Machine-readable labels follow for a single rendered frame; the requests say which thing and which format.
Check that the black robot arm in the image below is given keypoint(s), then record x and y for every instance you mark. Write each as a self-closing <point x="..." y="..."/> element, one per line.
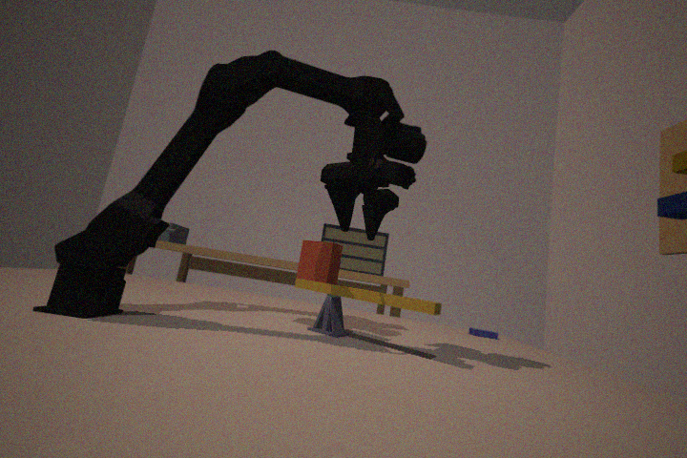
<point x="88" y="282"/>

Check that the small blue block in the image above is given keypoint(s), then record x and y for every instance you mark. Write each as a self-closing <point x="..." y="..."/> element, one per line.
<point x="483" y="333"/>

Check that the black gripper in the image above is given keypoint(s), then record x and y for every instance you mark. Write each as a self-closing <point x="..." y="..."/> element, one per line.
<point x="346" y="180"/>

